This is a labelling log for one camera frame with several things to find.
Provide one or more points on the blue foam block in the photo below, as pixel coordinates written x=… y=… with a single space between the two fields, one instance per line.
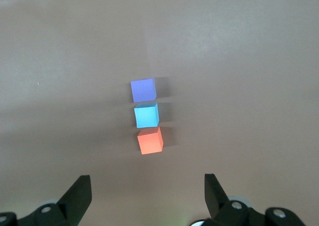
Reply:
x=145 y=116

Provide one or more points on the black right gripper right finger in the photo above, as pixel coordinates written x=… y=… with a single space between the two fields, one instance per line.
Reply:
x=236 y=217

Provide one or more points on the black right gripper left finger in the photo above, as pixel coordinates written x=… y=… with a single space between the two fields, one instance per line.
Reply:
x=49 y=213

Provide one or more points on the orange foam block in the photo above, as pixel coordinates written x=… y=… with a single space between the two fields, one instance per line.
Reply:
x=149 y=142

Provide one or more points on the purple foam block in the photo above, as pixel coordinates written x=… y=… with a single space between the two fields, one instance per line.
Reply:
x=143 y=90

